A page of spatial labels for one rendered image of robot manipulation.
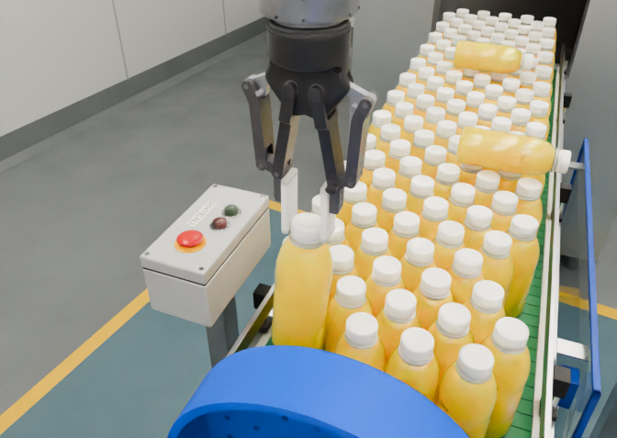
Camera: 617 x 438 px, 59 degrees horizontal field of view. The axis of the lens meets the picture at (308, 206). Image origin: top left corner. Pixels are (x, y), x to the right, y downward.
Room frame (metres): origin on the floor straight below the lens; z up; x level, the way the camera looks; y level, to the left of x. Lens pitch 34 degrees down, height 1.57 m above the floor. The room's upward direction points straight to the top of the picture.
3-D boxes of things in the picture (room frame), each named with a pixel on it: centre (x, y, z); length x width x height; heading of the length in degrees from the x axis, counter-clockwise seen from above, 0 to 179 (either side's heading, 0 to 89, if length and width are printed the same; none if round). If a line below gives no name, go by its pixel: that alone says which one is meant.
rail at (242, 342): (1.24, -0.19, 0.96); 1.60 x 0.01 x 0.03; 158
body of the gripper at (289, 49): (0.50, 0.00, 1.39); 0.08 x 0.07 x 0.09; 68
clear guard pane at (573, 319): (0.84, -0.53, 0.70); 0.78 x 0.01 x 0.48; 158
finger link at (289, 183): (0.50, 0.02, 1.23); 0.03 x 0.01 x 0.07; 158
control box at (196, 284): (0.65, 0.14, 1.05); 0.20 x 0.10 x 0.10; 158
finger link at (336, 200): (0.48, -0.04, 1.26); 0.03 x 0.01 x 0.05; 68
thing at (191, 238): (0.60, 0.16, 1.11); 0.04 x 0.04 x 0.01
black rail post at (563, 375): (0.48, -0.34, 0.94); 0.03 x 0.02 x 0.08; 158
